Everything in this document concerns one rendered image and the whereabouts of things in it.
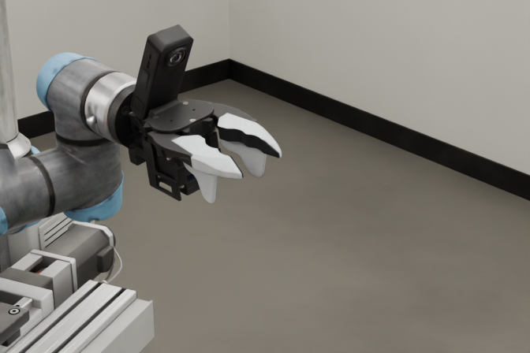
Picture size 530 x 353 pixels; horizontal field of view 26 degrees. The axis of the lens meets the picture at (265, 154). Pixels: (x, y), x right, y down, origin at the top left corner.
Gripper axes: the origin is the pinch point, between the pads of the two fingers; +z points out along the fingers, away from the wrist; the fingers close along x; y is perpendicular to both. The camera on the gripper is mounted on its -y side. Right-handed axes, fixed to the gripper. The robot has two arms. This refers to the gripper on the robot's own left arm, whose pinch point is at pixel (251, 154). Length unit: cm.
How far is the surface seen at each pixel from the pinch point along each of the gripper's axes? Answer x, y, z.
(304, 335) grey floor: -136, 188, -157
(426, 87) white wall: -281, 175, -228
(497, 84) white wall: -282, 163, -190
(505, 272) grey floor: -220, 200, -138
